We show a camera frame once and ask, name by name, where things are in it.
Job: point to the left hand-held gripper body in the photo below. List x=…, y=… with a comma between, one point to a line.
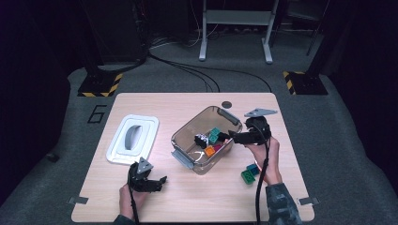
x=140, y=183

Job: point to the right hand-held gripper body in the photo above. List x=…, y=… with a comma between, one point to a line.
x=258, y=134

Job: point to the teal toy block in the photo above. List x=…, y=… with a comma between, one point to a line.
x=214, y=136

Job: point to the maroon toy block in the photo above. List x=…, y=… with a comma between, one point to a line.
x=218, y=147

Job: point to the blue toy block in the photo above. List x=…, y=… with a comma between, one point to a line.
x=252, y=169

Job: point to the orange toy block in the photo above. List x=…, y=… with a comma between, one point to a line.
x=210, y=151

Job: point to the white toy car block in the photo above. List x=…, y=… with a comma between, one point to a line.
x=202, y=140

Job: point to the green toy block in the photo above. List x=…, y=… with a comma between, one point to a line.
x=248, y=177

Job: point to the brown transparent storage box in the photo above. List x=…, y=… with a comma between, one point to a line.
x=191, y=128

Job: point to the white box lid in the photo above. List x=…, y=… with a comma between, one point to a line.
x=147, y=131

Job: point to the person's left hand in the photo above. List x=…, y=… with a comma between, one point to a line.
x=128, y=203

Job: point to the person's right hand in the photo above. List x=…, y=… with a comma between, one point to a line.
x=267, y=156

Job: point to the black table grommet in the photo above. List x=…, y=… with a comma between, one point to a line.
x=226, y=105

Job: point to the grey tape piece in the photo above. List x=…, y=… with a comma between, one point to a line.
x=308, y=201
x=78, y=200

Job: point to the black yellow striped stand base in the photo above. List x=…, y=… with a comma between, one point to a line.
x=100, y=85
x=308, y=83

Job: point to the white metal stand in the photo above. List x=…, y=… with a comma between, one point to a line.
x=237, y=17

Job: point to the black equipment rack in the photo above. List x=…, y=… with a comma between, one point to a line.
x=119, y=31

